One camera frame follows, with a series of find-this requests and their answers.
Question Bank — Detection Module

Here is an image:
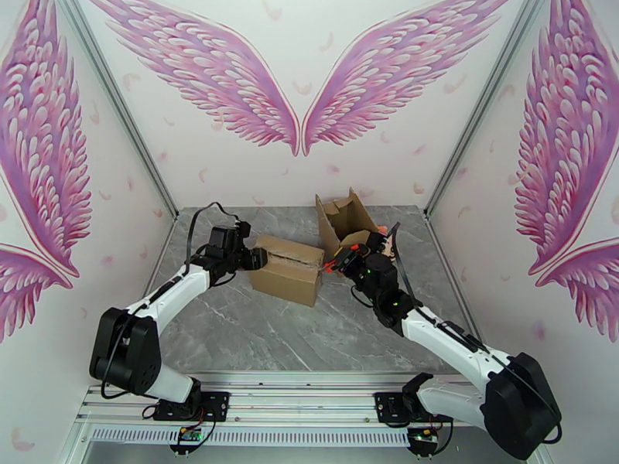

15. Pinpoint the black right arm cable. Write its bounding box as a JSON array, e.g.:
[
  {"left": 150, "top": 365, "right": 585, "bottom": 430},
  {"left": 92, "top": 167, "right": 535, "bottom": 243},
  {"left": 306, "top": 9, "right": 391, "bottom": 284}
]
[{"left": 349, "top": 222, "right": 564, "bottom": 442}]

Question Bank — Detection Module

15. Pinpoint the narrow labelled cardboard box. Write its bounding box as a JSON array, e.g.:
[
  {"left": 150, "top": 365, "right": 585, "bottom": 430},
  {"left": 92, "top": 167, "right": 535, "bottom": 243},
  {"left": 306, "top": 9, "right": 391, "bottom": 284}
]
[{"left": 315, "top": 186, "right": 381, "bottom": 256}]

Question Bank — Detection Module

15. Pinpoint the white perforated cable tray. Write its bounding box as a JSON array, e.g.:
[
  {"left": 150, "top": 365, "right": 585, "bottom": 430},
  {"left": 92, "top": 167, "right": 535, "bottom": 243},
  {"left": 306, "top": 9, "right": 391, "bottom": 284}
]
[{"left": 89, "top": 426, "right": 412, "bottom": 448}]

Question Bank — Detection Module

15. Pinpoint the aluminium rail base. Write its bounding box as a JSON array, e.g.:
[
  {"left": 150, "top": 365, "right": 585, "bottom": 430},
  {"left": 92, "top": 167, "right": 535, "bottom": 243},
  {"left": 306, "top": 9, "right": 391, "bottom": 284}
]
[{"left": 72, "top": 370, "right": 533, "bottom": 432}]

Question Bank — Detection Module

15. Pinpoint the pink plush toy orange hat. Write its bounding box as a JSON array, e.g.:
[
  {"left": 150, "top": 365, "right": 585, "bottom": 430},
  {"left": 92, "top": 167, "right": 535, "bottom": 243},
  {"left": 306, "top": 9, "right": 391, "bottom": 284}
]
[{"left": 377, "top": 224, "right": 401, "bottom": 261}]

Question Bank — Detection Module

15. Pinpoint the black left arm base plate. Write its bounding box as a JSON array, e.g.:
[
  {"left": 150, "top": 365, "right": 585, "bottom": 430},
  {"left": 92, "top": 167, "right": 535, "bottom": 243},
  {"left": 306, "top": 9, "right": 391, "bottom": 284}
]
[{"left": 152, "top": 391, "right": 231, "bottom": 422}]

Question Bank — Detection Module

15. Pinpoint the aluminium corner post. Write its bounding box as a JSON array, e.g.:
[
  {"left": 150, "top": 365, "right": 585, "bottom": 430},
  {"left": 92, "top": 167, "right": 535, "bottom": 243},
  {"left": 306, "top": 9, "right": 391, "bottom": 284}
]
[
  {"left": 423, "top": 0, "right": 558, "bottom": 222},
  {"left": 50, "top": 0, "right": 181, "bottom": 222}
]

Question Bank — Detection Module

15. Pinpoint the small green circuit board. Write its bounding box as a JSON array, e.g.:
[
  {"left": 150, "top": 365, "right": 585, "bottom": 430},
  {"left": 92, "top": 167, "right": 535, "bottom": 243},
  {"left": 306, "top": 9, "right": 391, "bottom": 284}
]
[
  {"left": 407, "top": 426, "right": 442, "bottom": 454},
  {"left": 168, "top": 425, "right": 205, "bottom": 454}
]

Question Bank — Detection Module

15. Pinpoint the wide plain cardboard box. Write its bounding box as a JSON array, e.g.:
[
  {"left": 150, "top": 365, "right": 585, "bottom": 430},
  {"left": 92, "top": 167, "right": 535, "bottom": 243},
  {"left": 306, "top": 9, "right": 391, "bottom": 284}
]
[{"left": 249, "top": 234, "right": 326, "bottom": 309}]

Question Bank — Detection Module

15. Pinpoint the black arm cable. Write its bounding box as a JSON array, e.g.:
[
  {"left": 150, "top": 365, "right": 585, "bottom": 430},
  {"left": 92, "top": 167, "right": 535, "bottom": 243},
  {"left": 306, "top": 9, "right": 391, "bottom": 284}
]
[
  {"left": 98, "top": 201, "right": 243, "bottom": 400},
  {"left": 349, "top": 222, "right": 564, "bottom": 442}
]

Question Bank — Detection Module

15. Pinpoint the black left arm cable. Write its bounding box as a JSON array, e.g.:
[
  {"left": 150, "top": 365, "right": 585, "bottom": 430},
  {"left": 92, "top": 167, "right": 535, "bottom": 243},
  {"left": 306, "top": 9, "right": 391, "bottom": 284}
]
[{"left": 98, "top": 201, "right": 243, "bottom": 400}]

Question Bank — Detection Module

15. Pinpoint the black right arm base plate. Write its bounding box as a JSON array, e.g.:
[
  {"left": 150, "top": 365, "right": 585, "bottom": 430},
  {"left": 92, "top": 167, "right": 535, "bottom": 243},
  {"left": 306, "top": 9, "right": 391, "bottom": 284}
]
[{"left": 374, "top": 391, "right": 453, "bottom": 425}]

